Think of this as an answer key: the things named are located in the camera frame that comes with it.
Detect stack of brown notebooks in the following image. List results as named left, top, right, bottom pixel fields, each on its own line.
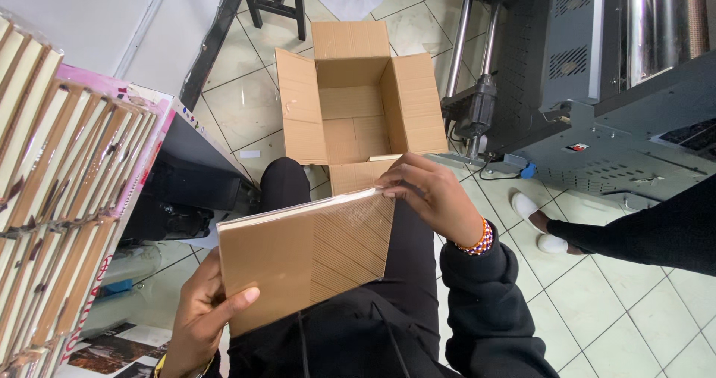
left=0, top=9, right=160, bottom=378

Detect open cardboard carton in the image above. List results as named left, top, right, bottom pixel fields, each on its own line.
left=275, top=21, right=449, bottom=196

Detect large grey printing machine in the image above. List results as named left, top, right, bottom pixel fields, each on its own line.
left=423, top=0, right=716, bottom=211

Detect beaded wrist bracelet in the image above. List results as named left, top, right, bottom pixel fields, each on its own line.
left=455, top=216, right=494, bottom=256

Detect black machine under table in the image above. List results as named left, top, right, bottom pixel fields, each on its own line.
left=121, top=112, right=261, bottom=242

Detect white board panel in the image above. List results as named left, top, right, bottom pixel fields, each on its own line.
left=0, top=0, right=233, bottom=100

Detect person's right hand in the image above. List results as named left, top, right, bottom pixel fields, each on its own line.
left=374, top=153, right=485, bottom=249

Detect black wooden stool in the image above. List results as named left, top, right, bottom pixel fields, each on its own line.
left=239, top=0, right=307, bottom=42

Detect brown notebook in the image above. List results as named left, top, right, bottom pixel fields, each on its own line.
left=217, top=187, right=396, bottom=338

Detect person's left hand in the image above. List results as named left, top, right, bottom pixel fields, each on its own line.
left=161, top=247, right=261, bottom=378

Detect person's black trousers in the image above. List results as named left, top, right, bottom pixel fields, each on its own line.
left=227, top=157, right=465, bottom=378

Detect pink printed poster sheet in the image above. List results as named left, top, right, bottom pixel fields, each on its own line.
left=54, top=63, right=175, bottom=378

